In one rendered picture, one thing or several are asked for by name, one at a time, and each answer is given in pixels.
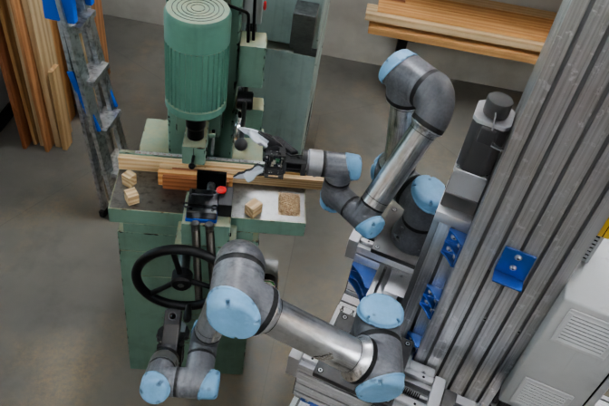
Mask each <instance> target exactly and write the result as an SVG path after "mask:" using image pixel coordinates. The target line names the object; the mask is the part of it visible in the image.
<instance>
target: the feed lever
mask: <svg viewBox="0 0 609 406"><path fill-rule="evenodd" d="M253 98H254V93H253V92H249V91H248V87H244V90H243V91H238V92H237V109H238V110H242V113H241V122H240V127H244V128H245V127H246V115H247V111H251V110H252V108H253ZM244 138H245V133H242V132H241V131H240V132H239V138H238V139H237V140H236V141H235V148H236V149H237V150H240V151H242V150H245V149H246V148H247V141H246V140H245V139H244Z"/></svg>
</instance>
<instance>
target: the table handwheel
mask: <svg viewBox="0 0 609 406"><path fill-rule="evenodd" d="M166 255H171V257H172V260H173V263H174V266H175V269H174V270H173V271H172V276H171V281H169V282H168V283H166V284H165V285H162V286H160V287H158V288H155V289H153V290H149V288H148V287H147V286H145V284H144V283H143V281H142V279H141V271H142V268H143V267H144V266H145V265H146V264H147V263H148V262H149V261H151V260H152V259H154V258H157V257H160V256H166ZM178 255H179V258H178ZM192 256H194V257H197V258H200V259H202V260H205V261H207V262H208V263H210V264H211V265H212V266H214V263H215V259H216V256H215V255H214V254H212V253H210V252H208V251H207V250H205V249H202V248H199V247H196V246H188V245H166V246H158V247H155V248H152V249H151V250H149V251H147V252H145V253H144V254H142V255H141V256H140V257H139V258H138V259H137V260H136V262H135V263H134V265H133V267H132V269H131V280H132V283H133V284H134V286H135V288H136V289H137V291H138V292H139V293H140V294H141V295H142V296H143V297H144V298H146V299H147V300H149V301H150V302H152V303H153V304H155V305H159V306H162V307H166V308H174V309H179V310H183V311H185V308H186V305H187V304H190V305H191V308H192V310H198V309H202V307H203V305H204V303H205V301H206V298H204V299H200V300H196V301H177V300H171V299H168V298H165V297H162V296H160V295H157V294H158V293H160V292H162V291H164V290H166V289H168V288H171V287H173V288H174V289H176V290H179V291H185V290H188V289H189V288H190V287H191V285H195V286H200V287H204V288H207V289H209V288H210V284H208V283H205V282H201V281H198V280H196V279H193V278H192V276H193V273H192V272H191V270H189V267H190V260H191V257H192Z"/></svg>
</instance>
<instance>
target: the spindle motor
mask: <svg viewBox="0 0 609 406"><path fill-rule="evenodd" d="M163 13H164V56H165V103H166V107H167V108H168V110H169V111H170V112H171V113H172V114H174V115H175V116H177V117H179V118H181V119H184V120H188V121H207V120H211V119H214V118H216V117H217V116H219V115H220V114H221V113H222V112H223V111H224V110H225V108H226V107H227V81H228V66H229V50H230V35H231V20H232V13H231V10H230V8H229V6H228V4H227V3H226V2H225V1H224V0H169V1H168V2H167V3H166V5H165V7H164V10H163Z"/></svg>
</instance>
